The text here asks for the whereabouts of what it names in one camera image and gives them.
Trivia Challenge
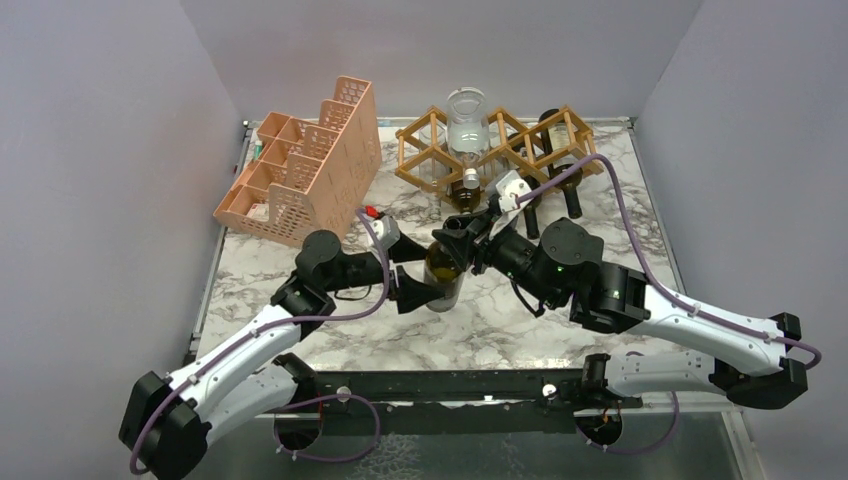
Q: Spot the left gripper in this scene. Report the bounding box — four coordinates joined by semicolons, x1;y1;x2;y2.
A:
324;230;445;313

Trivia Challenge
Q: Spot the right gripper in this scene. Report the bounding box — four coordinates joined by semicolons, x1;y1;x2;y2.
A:
434;207;563;309

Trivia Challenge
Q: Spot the green Primitivo wine bottle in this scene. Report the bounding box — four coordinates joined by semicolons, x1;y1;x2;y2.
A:
448;180;481;213

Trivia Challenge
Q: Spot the clear square glass bottle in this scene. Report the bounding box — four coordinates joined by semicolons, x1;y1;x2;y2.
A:
418;125;452;187

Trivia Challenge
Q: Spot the clear bottle dark label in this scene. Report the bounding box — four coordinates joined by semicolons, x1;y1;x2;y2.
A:
446;87;490;190

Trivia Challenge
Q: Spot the wooden wine rack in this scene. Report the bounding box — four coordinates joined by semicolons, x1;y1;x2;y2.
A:
395;105;596;198

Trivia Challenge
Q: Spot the green bottle white label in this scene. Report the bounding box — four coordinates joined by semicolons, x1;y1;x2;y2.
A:
541;119;583;219

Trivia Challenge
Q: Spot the dark green embossed wine bottle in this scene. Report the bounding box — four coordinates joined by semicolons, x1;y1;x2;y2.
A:
507;132;542;240

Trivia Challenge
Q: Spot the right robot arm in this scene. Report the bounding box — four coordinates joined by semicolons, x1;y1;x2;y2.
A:
433;212;808;410

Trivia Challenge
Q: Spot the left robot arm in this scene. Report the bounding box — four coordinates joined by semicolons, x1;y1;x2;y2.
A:
119;220;444;479

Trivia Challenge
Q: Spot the pink plastic organizer rack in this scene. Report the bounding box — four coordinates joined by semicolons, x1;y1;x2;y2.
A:
214;76;382;247

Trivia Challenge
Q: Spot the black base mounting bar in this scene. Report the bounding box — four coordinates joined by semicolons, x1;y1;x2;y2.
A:
272;368;642;440

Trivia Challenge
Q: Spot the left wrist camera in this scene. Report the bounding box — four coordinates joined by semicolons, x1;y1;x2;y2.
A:
365;206;401;251

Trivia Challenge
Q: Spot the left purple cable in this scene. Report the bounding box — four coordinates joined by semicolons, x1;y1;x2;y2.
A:
129;208;393;476

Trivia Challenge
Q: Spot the purple cable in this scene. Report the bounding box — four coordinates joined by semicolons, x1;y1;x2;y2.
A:
516;153;823;458
129;208;393;476

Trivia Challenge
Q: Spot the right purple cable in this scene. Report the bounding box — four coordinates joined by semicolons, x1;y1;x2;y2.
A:
516;153;823;458

